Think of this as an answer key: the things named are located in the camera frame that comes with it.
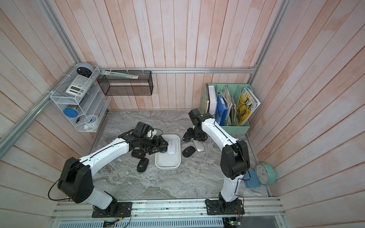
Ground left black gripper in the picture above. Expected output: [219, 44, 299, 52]
[140, 134, 169, 154]

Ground silver mouse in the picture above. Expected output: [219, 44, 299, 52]
[193, 140, 204, 152]

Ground black mouse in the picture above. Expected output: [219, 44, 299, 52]
[131, 149, 146, 159]
[137, 158, 149, 173]
[182, 146, 196, 158]

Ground white mouse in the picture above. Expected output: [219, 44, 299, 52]
[167, 140, 176, 154]

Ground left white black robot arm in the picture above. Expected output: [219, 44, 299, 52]
[57, 122, 168, 216]

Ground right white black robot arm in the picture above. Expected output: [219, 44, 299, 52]
[183, 109, 251, 205]

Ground white storage box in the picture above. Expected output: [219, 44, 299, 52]
[155, 135, 181, 170]

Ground green file organizer box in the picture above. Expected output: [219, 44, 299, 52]
[200, 83, 253, 135]

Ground white book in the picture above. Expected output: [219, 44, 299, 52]
[208, 85, 217, 116]

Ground blue folder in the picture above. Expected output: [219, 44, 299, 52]
[215, 93, 228, 125]

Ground papers in organizer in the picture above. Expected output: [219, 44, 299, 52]
[220, 85, 236, 126]

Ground yellow magazine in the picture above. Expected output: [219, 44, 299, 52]
[236, 87, 261, 126]

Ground blue wallet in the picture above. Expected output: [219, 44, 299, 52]
[243, 169, 260, 188]

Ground black mesh basket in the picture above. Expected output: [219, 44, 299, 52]
[97, 70, 154, 96]

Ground green round clock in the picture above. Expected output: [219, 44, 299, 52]
[255, 163, 276, 186]

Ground ruler on basket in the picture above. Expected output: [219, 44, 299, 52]
[100, 70, 139, 79]

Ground blue lid container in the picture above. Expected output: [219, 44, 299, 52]
[63, 105, 79, 118]

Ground white calculator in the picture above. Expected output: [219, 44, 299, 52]
[66, 75, 92, 97]

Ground white round speaker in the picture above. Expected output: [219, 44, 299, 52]
[77, 63, 94, 78]

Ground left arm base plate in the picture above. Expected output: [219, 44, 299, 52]
[91, 202, 133, 218]

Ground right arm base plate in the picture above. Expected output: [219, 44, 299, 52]
[205, 198, 245, 215]

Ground white wire shelf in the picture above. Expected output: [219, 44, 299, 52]
[50, 65, 110, 133]

